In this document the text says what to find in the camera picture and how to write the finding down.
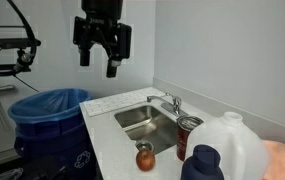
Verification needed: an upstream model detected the red apple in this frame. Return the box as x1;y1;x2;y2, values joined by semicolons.
136;149;155;171

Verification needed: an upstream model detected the white tile pattern mat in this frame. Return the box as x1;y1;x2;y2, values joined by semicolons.
80;87;165;117

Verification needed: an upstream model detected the translucent plastic milk jug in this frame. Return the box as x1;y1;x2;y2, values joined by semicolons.
185;111;270;180

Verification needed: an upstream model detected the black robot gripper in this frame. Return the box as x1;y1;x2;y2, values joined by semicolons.
73;16;132;78

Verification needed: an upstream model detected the black camera on stand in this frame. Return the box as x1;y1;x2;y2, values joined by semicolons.
0;38;35;72

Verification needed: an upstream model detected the metal sink drain strainer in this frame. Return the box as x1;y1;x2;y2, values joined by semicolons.
135;140;154;152

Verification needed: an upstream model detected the blue recycling bin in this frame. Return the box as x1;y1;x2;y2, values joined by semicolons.
14;113;96;180

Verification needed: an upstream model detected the chrome tap faucet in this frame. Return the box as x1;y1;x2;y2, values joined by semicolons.
146;92;189;118

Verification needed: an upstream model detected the stainless steel sink basin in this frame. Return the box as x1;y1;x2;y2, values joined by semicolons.
114;105;178;154

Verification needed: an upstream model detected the blue plastic bin liner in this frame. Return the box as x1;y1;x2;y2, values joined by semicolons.
8;88;92;124

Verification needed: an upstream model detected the dark blue bottle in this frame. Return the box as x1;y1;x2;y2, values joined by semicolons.
180;144;224;180

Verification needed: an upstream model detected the orange cloth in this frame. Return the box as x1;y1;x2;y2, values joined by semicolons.
263;140;285;180

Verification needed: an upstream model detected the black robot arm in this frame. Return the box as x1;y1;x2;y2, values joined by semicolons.
73;0;132;78

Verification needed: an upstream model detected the red metal can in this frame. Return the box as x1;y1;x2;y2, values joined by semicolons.
177;116;203;161

